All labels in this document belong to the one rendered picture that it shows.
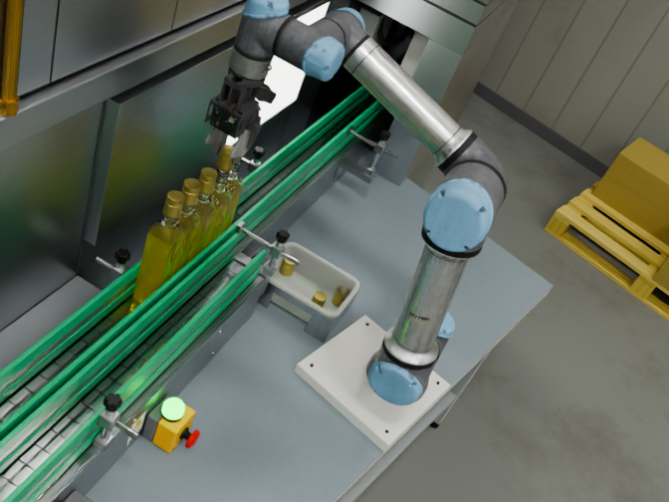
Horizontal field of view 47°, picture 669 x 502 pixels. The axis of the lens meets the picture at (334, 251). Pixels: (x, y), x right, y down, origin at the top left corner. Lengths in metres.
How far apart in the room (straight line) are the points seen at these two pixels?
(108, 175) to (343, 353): 0.72
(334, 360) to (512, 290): 0.74
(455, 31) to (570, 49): 2.76
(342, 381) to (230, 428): 0.30
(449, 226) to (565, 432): 1.98
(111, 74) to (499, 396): 2.23
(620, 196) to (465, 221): 3.19
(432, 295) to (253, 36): 0.58
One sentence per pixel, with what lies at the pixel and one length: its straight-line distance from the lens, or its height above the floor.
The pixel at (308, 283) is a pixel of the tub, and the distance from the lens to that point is 2.00.
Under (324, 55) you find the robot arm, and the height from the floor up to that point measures 1.50.
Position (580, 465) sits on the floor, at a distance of 3.17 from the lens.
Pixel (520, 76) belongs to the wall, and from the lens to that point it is 5.18.
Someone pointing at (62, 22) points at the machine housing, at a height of 1.50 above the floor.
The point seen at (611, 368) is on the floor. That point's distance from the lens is 3.67.
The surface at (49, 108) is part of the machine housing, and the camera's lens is 1.26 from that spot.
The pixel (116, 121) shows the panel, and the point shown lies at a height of 1.29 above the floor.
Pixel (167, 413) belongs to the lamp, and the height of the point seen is 0.84.
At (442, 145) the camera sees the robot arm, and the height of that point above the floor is 1.40.
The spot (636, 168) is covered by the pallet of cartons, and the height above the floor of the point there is 0.40.
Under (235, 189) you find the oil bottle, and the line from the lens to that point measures 1.69.
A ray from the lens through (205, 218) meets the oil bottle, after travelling 1.61.
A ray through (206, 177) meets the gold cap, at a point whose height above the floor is 1.16.
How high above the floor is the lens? 2.07
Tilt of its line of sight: 38 degrees down
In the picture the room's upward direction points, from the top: 24 degrees clockwise
